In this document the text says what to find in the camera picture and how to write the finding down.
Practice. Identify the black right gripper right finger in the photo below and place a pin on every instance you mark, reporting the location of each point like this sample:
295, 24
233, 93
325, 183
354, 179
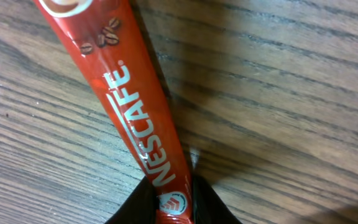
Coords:
208, 208

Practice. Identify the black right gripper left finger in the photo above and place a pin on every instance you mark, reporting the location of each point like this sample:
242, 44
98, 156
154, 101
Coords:
139, 208

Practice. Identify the red snack bar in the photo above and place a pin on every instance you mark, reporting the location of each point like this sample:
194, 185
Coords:
104, 41

